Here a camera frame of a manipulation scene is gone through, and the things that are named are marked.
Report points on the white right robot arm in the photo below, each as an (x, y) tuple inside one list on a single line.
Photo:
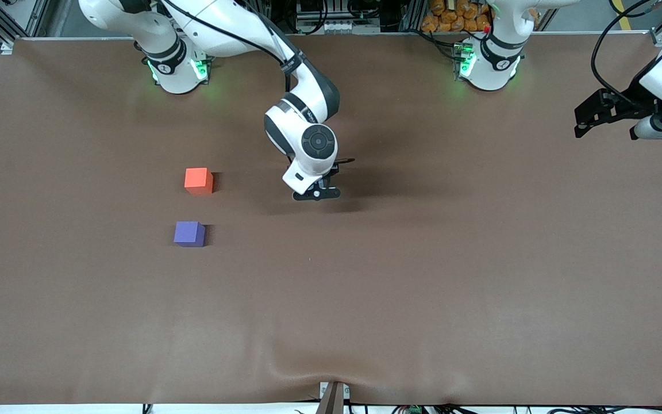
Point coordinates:
[(308, 98)]

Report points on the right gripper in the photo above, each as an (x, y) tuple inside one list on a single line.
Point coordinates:
[(332, 173)]

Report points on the white terminal block row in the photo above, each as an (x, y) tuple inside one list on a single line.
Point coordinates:
[(325, 26)]

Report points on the green terminal connector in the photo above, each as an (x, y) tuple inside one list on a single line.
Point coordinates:
[(415, 410)]

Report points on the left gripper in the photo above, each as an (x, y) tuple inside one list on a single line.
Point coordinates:
[(630, 101)]

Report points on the purple foam block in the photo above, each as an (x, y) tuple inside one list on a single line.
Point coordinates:
[(188, 233)]

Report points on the orange foam block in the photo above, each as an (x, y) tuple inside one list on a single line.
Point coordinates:
[(197, 180)]

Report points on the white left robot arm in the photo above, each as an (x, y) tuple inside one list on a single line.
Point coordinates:
[(489, 75)]

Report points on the bag of orange fruits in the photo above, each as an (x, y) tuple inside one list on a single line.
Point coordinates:
[(451, 17)]

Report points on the brown table cover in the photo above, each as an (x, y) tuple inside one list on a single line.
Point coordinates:
[(331, 299)]

